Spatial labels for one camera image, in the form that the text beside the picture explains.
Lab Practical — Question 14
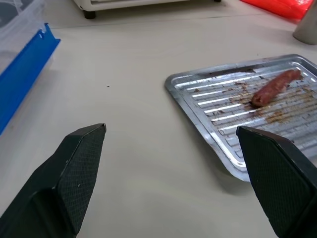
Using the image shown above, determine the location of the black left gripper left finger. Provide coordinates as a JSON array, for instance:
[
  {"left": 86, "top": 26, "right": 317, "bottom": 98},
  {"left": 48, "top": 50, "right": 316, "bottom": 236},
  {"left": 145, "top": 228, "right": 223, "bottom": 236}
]
[{"left": 0, "top": 123, "right": 107, "bottom": 238}]

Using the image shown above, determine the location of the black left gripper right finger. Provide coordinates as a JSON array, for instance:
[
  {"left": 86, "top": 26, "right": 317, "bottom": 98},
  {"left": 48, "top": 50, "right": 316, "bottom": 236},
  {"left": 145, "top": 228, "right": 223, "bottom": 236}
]
[{"left": 236, "top": 125, "right": 317, "bottom": 238}]

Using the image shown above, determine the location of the ribbed metal baking tray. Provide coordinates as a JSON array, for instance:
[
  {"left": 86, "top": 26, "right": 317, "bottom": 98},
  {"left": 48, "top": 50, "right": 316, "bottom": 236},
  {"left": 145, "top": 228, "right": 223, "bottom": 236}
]
[{"left": 164, "top": 54, "right": 317, "bottom": 183}]

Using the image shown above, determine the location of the brown grilled sausage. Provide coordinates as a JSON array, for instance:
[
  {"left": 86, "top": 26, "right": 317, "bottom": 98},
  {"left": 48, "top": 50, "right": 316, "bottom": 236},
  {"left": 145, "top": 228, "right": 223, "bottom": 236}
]
[{"left": 251, "top": 69, "right": 303, "bottom": 107}]

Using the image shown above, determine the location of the blue plastic box latch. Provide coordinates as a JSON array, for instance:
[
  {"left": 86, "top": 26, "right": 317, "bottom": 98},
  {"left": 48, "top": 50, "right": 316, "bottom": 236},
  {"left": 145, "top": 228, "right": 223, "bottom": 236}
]
[{"left": 0, "top": 23, "right": 61, "bottom": 136}]

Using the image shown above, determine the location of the clear plastic storage box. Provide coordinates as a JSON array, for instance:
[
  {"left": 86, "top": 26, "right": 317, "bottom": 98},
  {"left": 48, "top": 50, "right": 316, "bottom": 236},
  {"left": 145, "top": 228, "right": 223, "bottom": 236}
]
[{"left": 0, "top": 0, "right": 57, "bottom": 136}]

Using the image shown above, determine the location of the silver metal cup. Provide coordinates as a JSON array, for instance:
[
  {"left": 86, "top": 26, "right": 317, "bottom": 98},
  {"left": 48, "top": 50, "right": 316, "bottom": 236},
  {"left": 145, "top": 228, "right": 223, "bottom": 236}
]
[{"left": 293, "top": 4, "right": 317, "bottom": 46}]

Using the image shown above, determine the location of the red plastic bag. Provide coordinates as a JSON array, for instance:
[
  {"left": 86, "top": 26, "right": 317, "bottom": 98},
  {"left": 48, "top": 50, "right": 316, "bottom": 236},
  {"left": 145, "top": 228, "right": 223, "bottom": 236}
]
[{"left": 240, "top": 0, "right": 315, "bottom": 23}]

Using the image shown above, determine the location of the white toaster oven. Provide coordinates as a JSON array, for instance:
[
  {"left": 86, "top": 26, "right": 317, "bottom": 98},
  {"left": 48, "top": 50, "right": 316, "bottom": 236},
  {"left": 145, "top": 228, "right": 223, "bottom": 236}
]
[{"left": 71, "top": 0, "right": 222, "bottom": 20}]

